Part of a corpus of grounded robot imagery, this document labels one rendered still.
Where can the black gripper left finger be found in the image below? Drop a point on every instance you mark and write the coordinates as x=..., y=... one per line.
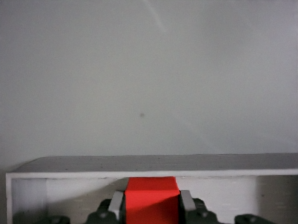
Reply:
x=110, y=211

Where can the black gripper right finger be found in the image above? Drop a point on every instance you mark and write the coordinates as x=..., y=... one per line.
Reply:
x=194, y=211

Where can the red block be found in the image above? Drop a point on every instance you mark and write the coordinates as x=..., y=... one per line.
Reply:
x=152, y=200

